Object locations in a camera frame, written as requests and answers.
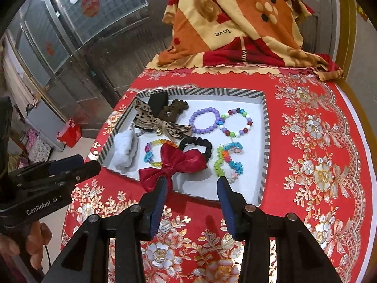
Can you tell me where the white fluffy scrunchie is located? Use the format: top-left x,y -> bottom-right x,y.
113,130 -> 139,171

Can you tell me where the red window sticker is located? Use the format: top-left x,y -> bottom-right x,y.
80,0 -> 101,17

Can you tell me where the red velvet bow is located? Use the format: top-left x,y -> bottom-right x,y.
139,144 -> 208,192

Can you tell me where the translucent colourful bead bracelet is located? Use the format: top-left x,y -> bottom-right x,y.
144,139 -> 179,168

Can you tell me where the striped cardboard box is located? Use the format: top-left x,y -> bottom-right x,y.
97,87 -> 270,207

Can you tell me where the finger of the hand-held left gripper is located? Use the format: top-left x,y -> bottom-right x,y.
22,160 -> 102,189
13,154 -> 85,183

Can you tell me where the red paper bag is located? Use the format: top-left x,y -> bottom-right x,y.
57,118 -> 82,148

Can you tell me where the brown scrunchie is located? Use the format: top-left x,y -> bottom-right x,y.
157,99 -> 189,124

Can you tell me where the multicolour round bead bracelet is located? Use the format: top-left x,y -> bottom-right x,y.
220,108 -> 254,137

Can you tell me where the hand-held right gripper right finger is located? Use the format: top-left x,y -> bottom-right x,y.
216,176 -> 339,283

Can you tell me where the purple bead bracelet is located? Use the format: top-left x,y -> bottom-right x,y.
189,107 -> 221,134

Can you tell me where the grey cabinet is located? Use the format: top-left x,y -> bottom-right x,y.
25,97 -> 67,151

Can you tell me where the colourful chip bead bracelet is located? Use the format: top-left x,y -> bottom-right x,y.
216,142 -> 244,183

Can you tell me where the leopard print bow hair tie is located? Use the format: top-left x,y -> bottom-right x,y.
132,99 -> 193,142

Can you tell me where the orange printed blanket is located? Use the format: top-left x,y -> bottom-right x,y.
156,0 -> 345,81

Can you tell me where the black hair tie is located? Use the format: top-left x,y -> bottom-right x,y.
178,137 -> 213,166

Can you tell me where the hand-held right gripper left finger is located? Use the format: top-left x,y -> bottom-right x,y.
44,176 -> 168,283

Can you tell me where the person's left hand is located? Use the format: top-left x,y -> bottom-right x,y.
0,221 -> 53,269

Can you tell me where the red floral tablecloth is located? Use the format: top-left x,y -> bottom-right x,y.
60,66 -> 373,283

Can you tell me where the floral cloth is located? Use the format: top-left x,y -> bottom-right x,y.
25,128 -> 53,164

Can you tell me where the black bow hair clip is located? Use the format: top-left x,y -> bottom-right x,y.
147,92 -> 169,115

